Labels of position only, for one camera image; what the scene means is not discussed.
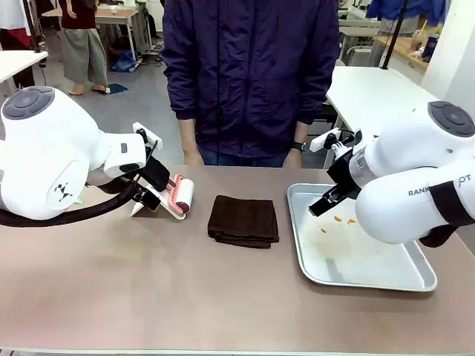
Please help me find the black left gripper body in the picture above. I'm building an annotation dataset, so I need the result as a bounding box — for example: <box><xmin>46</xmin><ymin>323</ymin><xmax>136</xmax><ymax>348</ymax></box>
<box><xmin>143</xmin><ymin>157</ymin><xmax>172</xmax><ymax>193</ymax></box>

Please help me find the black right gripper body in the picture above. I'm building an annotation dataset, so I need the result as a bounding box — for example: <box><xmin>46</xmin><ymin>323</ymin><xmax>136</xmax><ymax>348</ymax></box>
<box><xmin>326</xmin><ymin>149</ymin><xmax>364</xmax><ymax>198</ymax></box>

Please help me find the pink handled lint roller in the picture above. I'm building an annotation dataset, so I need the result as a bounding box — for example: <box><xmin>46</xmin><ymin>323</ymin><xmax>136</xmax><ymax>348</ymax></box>
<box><xmin>135</xmin><ymin>173</ymin><xmax>197</xmax><ymax>218</ymax></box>

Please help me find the dark brown towel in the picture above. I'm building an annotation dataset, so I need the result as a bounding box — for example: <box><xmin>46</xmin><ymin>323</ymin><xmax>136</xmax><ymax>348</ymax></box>
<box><xmin>206</xmin><ymin>194</ymin><xmax>280</xmax><ymax>249</ymax></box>

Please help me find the person's right forearm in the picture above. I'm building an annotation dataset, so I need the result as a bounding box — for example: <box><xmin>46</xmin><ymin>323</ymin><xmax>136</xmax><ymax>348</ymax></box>
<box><xmin>177</xmin><ymin>118</ymin><xmax>197</xmax><ymax>153</ymax></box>

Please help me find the person's left forearm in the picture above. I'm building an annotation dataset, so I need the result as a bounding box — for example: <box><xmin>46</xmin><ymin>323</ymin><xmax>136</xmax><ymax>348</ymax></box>
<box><xmin>295</xmin><ymin>120</ymin><xmax>311</xmax><ymax>144</ymax></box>

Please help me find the person's right hand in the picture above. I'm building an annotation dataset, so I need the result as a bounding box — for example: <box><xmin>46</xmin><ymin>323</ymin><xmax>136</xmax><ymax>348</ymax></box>
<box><xmin>183</xmin><ymin>146</ymin><xmax>205</xmax><ymax>167</ymax></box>

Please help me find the person's left hand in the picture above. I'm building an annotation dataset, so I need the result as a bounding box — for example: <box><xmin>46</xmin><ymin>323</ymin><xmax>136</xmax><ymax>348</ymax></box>
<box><xmin>284</xmin><ymin>150</ymin><xmax>304</xmax><ymax>168</ymax></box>

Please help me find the white lint roller stand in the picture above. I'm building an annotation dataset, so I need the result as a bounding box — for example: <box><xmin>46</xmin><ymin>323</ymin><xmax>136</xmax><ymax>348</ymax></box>
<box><xmin>129</xmin><ymin>200</ymin><xmax>186</xmax><ymax>223</ymax></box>

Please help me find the silver metal tray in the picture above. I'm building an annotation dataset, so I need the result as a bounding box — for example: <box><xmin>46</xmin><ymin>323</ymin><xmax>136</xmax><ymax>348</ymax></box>
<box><xmin>286</xmin><ymin>182</ymin><xmax>438</xmax><ymax>293</ymax></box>

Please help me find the large white table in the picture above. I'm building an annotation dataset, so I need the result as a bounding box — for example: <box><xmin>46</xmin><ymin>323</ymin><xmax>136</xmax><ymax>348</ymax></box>
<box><xmin>325</xmin><ymin>65</ymin><xmax>436</xmax><ymax>149</ymax></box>

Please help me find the blue plastic bag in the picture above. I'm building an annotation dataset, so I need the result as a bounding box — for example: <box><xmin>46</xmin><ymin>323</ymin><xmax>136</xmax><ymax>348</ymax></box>
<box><xmin>111</xmin><ymin>50</ymin><xmax>137</xmax><ymax>73</ymax></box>

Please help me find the person in navy jacket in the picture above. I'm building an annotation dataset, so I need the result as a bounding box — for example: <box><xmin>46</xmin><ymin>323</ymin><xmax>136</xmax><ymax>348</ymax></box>
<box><xmin>161</xmin><ymin>0</ymin><xmax>341</xmax><ymax>168</ymax></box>

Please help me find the wooden workbench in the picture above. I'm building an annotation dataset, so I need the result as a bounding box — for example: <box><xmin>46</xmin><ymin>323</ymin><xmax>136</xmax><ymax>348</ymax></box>
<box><xmin>373</xmin><ymin>35</ymin><xmax>431</xmax><ymax>71</ymax></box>

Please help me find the person in grey trousers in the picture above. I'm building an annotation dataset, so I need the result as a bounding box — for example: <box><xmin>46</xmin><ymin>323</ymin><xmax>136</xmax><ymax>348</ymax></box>
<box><xmin>59</xmin><ymin>0</ymin><xmax>109</xmax><ymax>96</ymax></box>

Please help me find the black pole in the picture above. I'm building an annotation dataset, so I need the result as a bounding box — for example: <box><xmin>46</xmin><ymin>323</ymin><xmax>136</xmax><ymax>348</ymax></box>
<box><xmin>379</xmin><ymin>0</ymin><xmax>409</xmax><ymax>70</ymax></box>

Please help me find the clear plastic drink cup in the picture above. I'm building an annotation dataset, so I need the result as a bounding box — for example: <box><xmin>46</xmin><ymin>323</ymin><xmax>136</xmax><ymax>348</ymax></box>
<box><xmin>410</xmin><ymin>28</ymin><xmax>428</xmax><ymax>57</ymax></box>

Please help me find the dark blue can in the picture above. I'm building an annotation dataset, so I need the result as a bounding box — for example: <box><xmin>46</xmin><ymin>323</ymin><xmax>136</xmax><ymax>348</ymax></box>
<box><xmin>422</xmin><ymin>34</ymin><xmax>441</xmax><ymax>63</ymax></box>

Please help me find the wooden top desk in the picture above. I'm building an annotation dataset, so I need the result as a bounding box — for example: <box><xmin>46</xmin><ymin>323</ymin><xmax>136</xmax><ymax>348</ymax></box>
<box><xmin>42</xmin><ymin>5</ymin><xmax>141</xmax><ymax>62</ymax></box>

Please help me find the person in blue top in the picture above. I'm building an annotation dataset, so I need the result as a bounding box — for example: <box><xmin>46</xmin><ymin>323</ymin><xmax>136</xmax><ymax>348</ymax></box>
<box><xmin>365</xmin><ymin>0</ymin><xmax>448</xmax><ymax>27</ymax></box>

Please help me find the small white table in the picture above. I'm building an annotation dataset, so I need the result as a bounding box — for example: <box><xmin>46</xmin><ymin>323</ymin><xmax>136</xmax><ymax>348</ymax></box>
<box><xmin>0</xmin><ymin>50</ymin><xmax>49</xmax><ymax>85</ymax></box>

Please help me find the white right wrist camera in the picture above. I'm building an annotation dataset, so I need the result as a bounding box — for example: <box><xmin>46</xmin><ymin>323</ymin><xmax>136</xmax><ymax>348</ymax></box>
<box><xmin>309</xmin><ymin>127</ymin><xmax>342</xmax><ymax>153</ymax></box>

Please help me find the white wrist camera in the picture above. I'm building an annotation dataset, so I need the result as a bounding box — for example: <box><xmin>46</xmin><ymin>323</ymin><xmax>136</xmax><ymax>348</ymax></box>
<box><xmin>132</xmin><ymin>121</ymin><xmax>163</xmax><ymax>149</ymax></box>
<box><xmin>309</xmin><ymin>127</ymin><xmax>342</xmax><ymax>153</ymax></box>

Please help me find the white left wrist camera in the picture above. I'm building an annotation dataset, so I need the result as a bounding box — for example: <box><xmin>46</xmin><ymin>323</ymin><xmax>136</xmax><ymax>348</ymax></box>
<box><xmin>132</xmin><ymin>121</ymin><xmax>163</xmax><ymax>149</ymax></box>

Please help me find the black left arm cable sleeve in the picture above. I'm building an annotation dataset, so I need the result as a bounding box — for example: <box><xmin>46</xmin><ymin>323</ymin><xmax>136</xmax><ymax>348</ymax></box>
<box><xmin>0</xmin><ymin>177</ymin><xmax>137</xmax><ymax>228</ymax></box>

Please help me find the black arm cable sleeve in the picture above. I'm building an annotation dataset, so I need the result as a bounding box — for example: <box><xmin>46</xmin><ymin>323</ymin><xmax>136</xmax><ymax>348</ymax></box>
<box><xmin>419</xmin><ymin>223</ymin><xmax>461</xmax><ymax>248</ymax></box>
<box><xmin>0</xmin><ymin>177</ymin><xmax>137</xmax><ymax>228</ymax></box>

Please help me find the black velcro arm strap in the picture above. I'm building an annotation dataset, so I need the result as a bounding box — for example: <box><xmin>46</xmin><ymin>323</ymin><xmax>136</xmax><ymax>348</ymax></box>
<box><xmin>429</xmin><ymin>180</ymin><xmax>475</xmax><ymax>228</ymax></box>

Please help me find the black right arm cable sleeve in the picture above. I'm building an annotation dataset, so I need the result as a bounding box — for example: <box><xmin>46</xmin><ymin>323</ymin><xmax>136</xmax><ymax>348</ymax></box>
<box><xmin>419</xmin><ymin>223</ymin><xmax>461</xmax><ymax>248</ymax></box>

